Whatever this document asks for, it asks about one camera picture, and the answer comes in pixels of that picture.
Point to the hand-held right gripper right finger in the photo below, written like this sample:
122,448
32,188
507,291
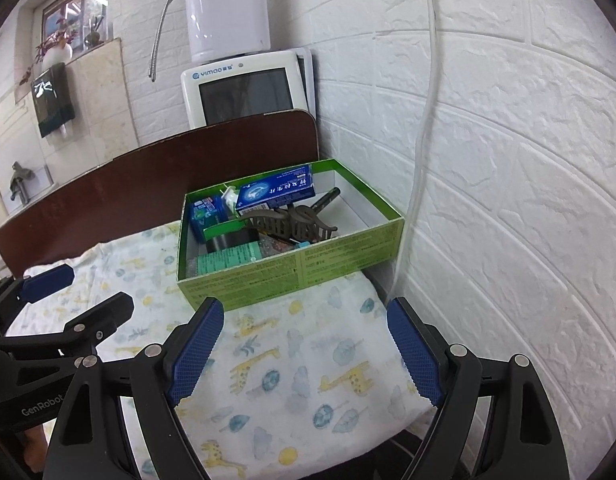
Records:
415,350

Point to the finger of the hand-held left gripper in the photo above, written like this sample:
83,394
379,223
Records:
45,282
98,320

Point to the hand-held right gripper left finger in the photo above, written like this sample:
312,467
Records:
195,350

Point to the black tape roll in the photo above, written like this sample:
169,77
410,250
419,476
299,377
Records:
228,241

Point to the green cardboard box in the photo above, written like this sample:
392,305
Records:
288,270

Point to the playing card box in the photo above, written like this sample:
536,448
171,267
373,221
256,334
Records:
273,247

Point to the small blue box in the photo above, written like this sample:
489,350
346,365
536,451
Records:
205,217

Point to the green white mosquito repellent heater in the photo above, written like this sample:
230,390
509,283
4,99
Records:
230,202

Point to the brown hair claw clip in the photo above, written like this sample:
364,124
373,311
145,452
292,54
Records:
298,225

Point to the black marker with blue cap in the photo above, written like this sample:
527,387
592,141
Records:
330,195

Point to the blue medicine carton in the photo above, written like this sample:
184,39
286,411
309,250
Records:
273,190

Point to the person's left forearm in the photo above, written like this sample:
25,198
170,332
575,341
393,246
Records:
33,447

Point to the giraffe printed blanket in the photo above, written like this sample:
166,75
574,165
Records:
298,375

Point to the metal faucet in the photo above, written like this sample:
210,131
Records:
18,175

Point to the dark wooden board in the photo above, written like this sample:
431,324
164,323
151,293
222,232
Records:
138,185

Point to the dark paper towel dispenser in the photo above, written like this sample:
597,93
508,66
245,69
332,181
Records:
50,95

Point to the beige stone slab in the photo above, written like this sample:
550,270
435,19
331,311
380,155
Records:
103,100

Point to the potted plant in white pot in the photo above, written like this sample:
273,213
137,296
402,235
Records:
63,51

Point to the plant in dark vase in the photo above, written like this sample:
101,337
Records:
93,35

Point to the clear plastic tube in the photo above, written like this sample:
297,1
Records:
430,85

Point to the window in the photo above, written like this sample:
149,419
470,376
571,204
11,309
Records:
73,10

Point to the white water purifier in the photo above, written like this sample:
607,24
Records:
238,72

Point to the white water tank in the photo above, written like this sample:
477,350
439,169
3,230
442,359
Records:
223,5

